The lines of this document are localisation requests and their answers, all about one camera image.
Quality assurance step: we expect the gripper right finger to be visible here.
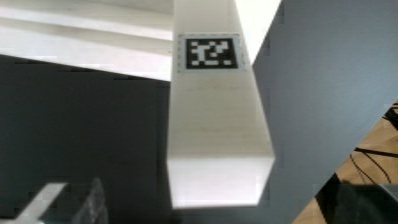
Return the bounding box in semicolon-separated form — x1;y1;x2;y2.
317;175;398;224

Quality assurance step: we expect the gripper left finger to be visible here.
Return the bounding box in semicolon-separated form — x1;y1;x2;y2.
0;178;109;224

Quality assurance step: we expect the white desk leg with tag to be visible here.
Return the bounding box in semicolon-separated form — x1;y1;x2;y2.
168;0;276;209

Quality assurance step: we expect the white desk top tray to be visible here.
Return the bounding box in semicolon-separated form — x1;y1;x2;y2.
0;0;283;81

